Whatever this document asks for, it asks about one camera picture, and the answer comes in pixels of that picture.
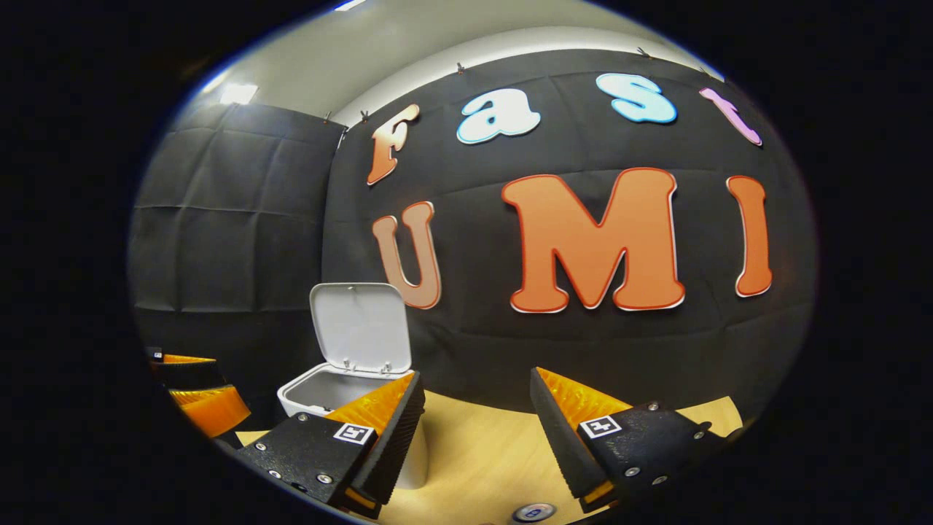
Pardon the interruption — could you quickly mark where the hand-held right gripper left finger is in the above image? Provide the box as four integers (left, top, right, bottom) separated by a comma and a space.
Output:
235, 370, 426, 520

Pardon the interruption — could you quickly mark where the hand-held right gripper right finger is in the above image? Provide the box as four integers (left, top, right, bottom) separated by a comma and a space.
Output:
530, 367, 730, 513

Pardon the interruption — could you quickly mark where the silver blue pop can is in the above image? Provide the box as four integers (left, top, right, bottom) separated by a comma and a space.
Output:
510, 502, 556, 524

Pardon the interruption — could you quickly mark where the white desktop garbage bin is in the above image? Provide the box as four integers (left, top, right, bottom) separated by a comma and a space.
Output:
277, 282, 431, 491

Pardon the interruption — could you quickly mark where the wooden desktop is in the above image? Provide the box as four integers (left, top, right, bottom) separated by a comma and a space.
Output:
235, 390, 744, 525

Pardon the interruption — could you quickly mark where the black backdrop cloth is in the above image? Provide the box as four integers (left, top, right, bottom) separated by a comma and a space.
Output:
130, 47, 817, 438

